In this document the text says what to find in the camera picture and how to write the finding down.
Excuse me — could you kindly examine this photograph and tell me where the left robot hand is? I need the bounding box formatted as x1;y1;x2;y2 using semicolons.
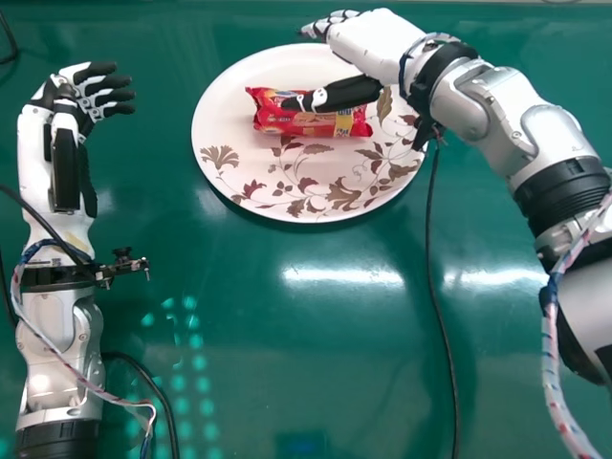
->
16;60;138;291

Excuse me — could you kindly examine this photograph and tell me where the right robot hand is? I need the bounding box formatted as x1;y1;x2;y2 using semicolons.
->
279;8;481;116

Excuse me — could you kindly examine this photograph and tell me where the red biscuit packet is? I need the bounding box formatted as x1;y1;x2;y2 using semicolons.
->
244;85;374;139

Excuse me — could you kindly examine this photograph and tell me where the plate with brown leaf pattern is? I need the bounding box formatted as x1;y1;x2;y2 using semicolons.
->
190;43;426;225

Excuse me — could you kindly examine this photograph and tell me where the black cable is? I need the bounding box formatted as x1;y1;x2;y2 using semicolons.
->
423;138;461;459
0;8;20;66
102;351;182;459
0;184;97;269

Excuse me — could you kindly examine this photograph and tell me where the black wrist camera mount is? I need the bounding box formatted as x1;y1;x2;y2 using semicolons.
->
93;245;153;292
410;110;449;153

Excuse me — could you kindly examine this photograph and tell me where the striped wire bundle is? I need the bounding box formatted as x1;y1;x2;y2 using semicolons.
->
538;190;612;459
9;255;158;444

